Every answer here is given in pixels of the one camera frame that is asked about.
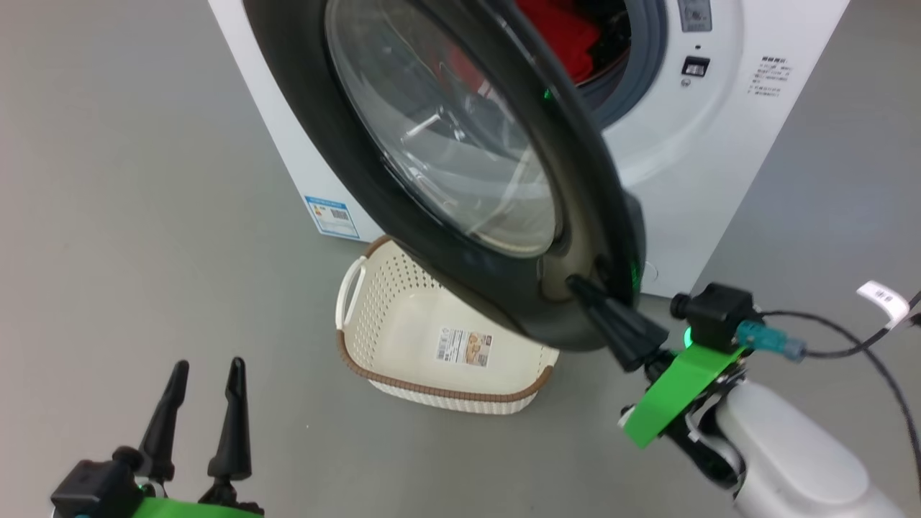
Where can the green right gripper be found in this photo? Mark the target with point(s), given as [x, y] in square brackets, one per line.
[676, 392]

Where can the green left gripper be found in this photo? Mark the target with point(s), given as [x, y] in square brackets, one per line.
[194, 509]

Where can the black round glass washer door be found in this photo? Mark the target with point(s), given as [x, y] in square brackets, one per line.
[345, 173]

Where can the plain red garment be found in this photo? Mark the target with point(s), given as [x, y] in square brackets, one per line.
[568, 36]

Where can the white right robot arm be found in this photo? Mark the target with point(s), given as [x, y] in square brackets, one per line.
[791, 460]

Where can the white front-load washing machine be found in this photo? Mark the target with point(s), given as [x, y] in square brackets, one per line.
[683, 180]

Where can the basket product label sticker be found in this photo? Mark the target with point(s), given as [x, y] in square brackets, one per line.
[464, 347]

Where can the cream laundry basket brown rim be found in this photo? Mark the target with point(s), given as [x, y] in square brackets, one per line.
[403, 338]

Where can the black door lock slot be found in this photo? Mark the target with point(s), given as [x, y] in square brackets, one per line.
[695, 66]

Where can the grey rubber door gasket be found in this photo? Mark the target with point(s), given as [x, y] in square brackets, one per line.
[647, 57]

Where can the blue energy label sticker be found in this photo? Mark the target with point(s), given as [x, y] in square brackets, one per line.
[332, 217]

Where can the grey rectangular washer sticker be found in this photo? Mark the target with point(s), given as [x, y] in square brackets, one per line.
[695, 14]

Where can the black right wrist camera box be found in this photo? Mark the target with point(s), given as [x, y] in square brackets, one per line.
[716, 316]

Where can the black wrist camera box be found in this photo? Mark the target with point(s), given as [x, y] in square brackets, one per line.
[716, 316]
[90, 485]

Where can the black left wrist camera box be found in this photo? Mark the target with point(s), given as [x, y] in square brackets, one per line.
[90, 485]

